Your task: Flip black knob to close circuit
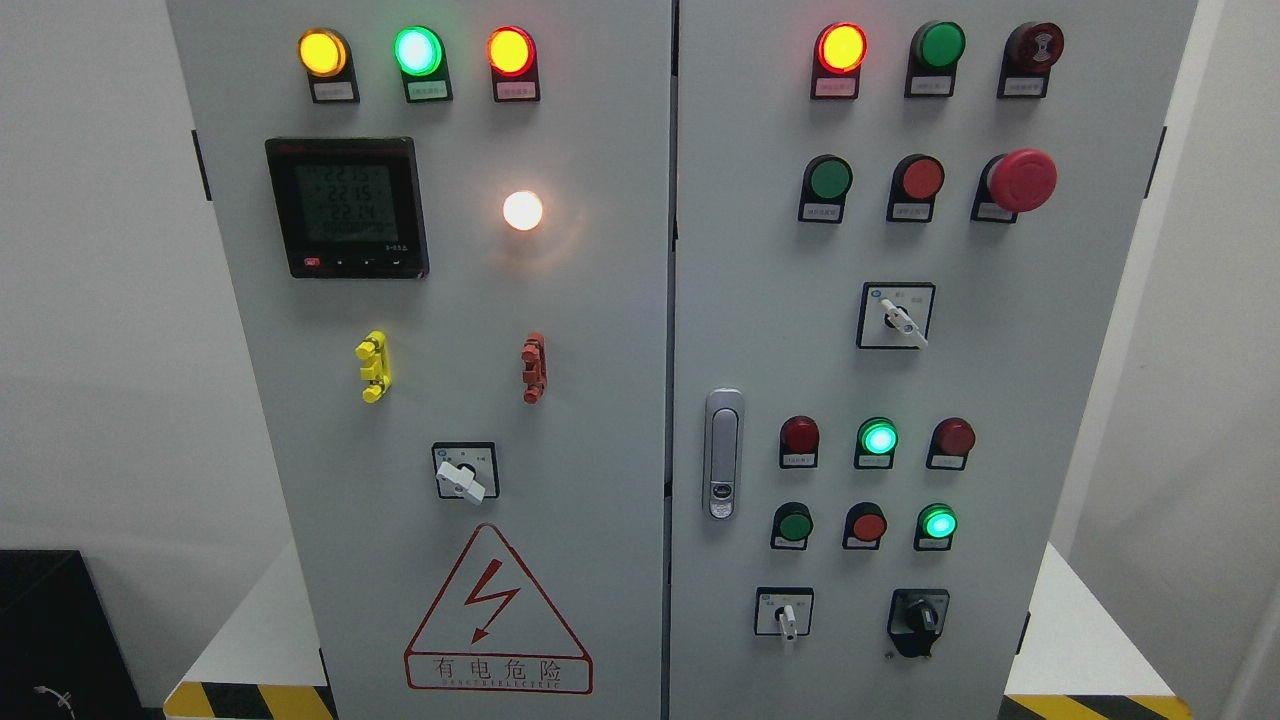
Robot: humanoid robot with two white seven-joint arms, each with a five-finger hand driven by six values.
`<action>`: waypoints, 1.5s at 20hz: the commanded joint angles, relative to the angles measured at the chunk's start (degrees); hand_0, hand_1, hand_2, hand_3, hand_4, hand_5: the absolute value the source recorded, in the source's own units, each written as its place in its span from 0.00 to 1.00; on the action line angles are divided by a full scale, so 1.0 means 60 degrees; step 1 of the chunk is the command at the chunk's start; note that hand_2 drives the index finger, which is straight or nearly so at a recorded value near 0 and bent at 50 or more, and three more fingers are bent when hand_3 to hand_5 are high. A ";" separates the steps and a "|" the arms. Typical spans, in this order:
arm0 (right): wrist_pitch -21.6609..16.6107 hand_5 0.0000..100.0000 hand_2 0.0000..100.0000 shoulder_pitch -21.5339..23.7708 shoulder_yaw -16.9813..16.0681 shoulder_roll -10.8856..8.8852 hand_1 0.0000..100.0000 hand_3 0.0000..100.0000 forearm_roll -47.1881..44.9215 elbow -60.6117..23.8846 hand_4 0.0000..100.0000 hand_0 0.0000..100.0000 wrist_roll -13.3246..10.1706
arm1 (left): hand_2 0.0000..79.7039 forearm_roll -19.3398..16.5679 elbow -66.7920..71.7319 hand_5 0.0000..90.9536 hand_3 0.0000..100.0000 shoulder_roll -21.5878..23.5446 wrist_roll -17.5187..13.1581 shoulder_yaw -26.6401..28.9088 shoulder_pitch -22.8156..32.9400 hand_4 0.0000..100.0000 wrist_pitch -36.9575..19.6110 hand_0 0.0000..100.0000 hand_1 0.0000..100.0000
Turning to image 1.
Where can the green push button second row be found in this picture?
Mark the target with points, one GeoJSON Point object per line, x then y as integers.
{"type": "Point", "coordinates": [827, 180]}

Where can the yellow indicator light top left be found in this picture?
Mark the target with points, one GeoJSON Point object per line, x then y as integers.
{"type": "Point", "coordinates": [328, 63]}

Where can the silver door lock handle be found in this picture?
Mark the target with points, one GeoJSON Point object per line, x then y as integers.
{"type": "Point", "coordinates": [722, 433]}

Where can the red emergency stop mushroom button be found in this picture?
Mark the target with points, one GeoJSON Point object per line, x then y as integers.
{"type": "Point", "coordinates": [1019, 181]}

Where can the dark red indicator light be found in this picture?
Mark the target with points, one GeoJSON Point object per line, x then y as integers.
{"type": "Point", "coordinates": [799, 443]}
{"type": "Point", "coordinates": [951, 443]}

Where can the dark red indicator light left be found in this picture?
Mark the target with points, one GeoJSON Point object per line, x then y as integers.
{"type": "Point", "coordinates": [799, 443]}

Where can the green push button lower row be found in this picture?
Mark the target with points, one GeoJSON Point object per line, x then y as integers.
{"type": "Point", "coordinates": [792, 526]}

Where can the red ringed yellow indicator light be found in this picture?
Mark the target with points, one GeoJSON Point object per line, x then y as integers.
{"type": "Point", "coordinates": [839, 51]}

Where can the red push button second row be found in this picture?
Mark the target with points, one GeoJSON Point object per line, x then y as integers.
{"type": "Point", "coordinates": [914, 185]}

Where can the green lit button lower row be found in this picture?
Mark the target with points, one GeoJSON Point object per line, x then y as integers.
{"type": "Point", "coordinates": [934, 528]}

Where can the white glowing lamp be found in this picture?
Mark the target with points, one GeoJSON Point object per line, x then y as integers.
{"type": "Point", "coordinates": [523, 210]}

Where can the white selector switch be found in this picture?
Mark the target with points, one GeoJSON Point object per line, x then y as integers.
{"type": "Point", "coordinates": [784, 612]}
{"type": "Point", "coordinates": [895, 315]}

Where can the grey electrical control cabinet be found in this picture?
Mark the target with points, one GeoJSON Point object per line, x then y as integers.
{"type": "Point", "coordinates": [668, 147]}

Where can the black box lower left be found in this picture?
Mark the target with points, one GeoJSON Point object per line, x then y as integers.
{"type": "Point", "coordinates": [59, 657]}

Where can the black rotary knob switch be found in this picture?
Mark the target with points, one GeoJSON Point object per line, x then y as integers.
{"type": "Point", "coordinates": [917, 619]}

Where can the orange red indicator light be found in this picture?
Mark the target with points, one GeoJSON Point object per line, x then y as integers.
{"type": "Point", "coordinates": [513, 60]}

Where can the dark red indicator light right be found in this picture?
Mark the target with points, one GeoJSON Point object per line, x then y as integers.
{"type": "Point", "coordinates": [951, 443]}

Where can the white selector switch left door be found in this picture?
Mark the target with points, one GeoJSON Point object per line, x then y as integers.
{"type": "Point", "coordinates": [466, 471]}

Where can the red high voltage warning sticker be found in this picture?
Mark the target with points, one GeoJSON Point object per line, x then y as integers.
{"type": "Point", "coordinates": [493, 628]}

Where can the white selector switch upper right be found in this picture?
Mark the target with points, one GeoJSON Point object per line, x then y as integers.
{"type": "Point", "coordinates": [895, 315]}

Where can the dark red buzzer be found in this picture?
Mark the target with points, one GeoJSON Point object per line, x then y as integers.
{"type": "Point", "coordinates": [1030, 52]}

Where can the black digital power meter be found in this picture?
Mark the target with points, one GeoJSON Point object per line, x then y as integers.
{"type": "Point", "coordinates": [349, 207]}

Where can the green lit indicator light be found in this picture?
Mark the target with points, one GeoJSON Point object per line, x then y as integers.
{"type": "Point", "coordinates": [420, 56]}

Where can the green lit indicator middle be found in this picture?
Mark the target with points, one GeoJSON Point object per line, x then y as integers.
{"type": "Point", "coordinates": [876, 443]}

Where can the dark green button top right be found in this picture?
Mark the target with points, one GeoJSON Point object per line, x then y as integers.
{"type": "Point", "coordinates": [935, 51]}

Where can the red push button lower row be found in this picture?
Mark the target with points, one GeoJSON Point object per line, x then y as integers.
{"type": "Point", "coordinates": [864, 527]}

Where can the yellow terminal connector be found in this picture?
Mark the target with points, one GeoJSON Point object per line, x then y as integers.
{"type": "Point", "coordinates": [373, 354]}

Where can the white selector switch bottom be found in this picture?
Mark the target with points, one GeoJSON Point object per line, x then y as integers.
{"type": "Point", "coordinates": [784, 612]}

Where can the red terminal connector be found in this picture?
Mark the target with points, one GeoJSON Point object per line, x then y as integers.
{"type": "Point", "coordinates": [534, 374]}

